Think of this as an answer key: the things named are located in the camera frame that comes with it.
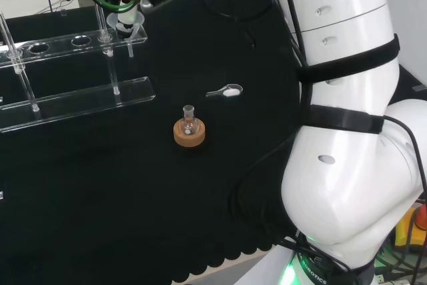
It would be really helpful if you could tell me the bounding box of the translucent plastic funnel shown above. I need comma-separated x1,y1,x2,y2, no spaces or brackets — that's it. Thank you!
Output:
106,11,146,59

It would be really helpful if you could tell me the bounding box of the glass weighing funnel with powder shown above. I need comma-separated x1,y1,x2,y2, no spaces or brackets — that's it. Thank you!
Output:
205,83,244,99

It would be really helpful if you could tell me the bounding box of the clear acrylic funnel stand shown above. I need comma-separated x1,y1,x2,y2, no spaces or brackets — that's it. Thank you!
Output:
0,1,157,133

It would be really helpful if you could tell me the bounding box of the small round-bottom glass flask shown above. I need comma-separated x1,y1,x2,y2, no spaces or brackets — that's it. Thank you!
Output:
179,104,200,137

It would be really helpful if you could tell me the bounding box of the black bench cloth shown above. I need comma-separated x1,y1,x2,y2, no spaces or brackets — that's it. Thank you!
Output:
0,0,427,285

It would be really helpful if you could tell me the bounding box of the yellow stop button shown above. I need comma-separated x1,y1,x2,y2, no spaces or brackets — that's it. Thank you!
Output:
394,203,427,253

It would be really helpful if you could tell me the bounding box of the cork ring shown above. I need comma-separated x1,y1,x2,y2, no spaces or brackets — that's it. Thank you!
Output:
173,118,207,149

